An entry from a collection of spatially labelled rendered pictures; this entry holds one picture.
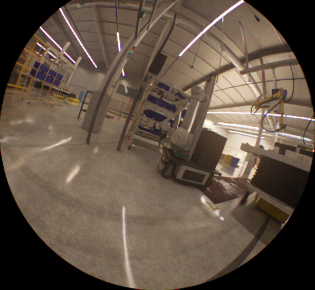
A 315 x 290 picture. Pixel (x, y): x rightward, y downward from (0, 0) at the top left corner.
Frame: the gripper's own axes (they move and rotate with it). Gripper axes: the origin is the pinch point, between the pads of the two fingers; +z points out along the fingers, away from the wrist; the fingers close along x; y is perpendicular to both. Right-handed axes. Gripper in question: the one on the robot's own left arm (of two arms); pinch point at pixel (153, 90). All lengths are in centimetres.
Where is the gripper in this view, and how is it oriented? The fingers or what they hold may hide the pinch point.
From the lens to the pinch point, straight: 167.5
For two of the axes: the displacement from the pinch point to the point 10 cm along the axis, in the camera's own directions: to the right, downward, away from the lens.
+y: 3.6, -9.3, -0.5
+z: -9.0, -3.3, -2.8
